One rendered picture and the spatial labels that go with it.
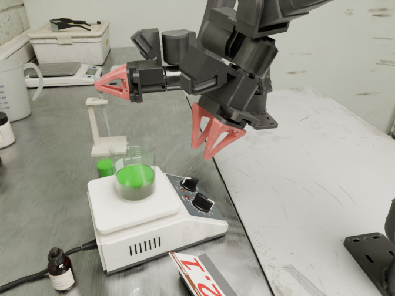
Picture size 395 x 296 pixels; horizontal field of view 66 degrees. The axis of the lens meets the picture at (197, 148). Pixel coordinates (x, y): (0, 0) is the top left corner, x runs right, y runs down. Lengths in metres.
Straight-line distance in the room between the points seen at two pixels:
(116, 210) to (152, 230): 0.06
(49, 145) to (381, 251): 0.74
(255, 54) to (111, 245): 0.33
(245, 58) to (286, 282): 0.33
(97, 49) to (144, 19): 0.44
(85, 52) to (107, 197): 1.07
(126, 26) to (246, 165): 1.29
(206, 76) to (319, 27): 1.75
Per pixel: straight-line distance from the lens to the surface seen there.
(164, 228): 0.45
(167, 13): 1.82
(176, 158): 0.71
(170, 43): 0.66
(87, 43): 1.46
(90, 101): 0.73
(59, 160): 0.77
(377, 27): 2.37
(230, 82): 0.46
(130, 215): 0.44
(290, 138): 0.83
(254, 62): 0.47
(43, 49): 1.51
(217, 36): 0.51
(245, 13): 0.44
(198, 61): 0.41
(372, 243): 0.57
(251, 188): 0.63
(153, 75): 0.67
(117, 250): 0.45
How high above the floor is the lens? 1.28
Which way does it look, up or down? 31 degrees down
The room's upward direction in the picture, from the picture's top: straight up
